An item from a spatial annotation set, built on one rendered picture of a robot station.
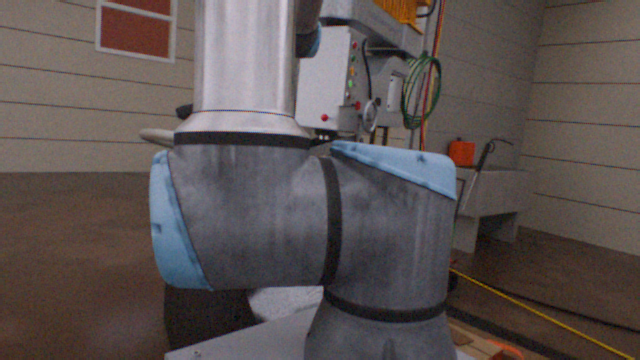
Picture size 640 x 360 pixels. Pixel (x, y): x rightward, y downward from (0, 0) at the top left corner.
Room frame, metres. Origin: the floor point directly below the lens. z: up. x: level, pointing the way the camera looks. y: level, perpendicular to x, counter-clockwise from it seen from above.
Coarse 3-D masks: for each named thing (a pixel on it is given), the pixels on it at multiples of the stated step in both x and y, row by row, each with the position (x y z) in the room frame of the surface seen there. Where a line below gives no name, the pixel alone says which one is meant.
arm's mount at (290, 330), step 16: (272, 320) 0.59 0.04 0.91; (288, 320) 0.59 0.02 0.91; (304, 320) 0.59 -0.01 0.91; (224, 336) 0.53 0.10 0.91; (240, 336) 0.53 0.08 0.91; (256, 336) 0.54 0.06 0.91; (272, 336) 0.54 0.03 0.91; (288, 336) 0.54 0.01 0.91; (304, 336) 0.54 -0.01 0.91; (176, 352) 0.49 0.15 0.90; (192, 352) 0.48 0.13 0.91; (208, 352) 0.49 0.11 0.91; (224, 352) 0.49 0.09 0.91; (240, 352) 0.49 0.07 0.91; (256, 352) 0.50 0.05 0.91; (272, 352) 0.50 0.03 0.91; (288, 352) 0.50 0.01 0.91
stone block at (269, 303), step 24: (168, 288) 1.67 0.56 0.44; (192, 288) 1.51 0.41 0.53; (240, 288) 1.26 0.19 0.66; (264, 288) 1.23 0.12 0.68; (288, 288) 1.23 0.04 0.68; (312, 288) 1.29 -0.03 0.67; (168, 312) 1.66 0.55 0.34; (192, 312) 1.50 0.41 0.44; (216, 312) 1.36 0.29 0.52; (240, 312) 1.25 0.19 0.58; (264, 312) 1.20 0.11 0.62; (288, 312) 1.19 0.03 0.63; (168, 336) 1.65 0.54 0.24; (192, 336) 1.49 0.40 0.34; (216, 336) 1.36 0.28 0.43
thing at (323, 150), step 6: (312, 138) 1.89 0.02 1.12; (336, 138) 2.06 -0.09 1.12; (342, 138) 1.91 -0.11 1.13; (348, 138) 1.95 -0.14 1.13; (354, 138) 2.01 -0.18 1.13; (360, 138) 2.00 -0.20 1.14; (312, 144) 1.89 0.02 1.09; (324, 144) 1.76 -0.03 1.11; (330, 144) 1.80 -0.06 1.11; (312, 150) 1.67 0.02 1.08; (318, 150) 1.71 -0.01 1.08; (324, 150) 1.76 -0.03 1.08; (318, 156) 1.72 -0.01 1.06
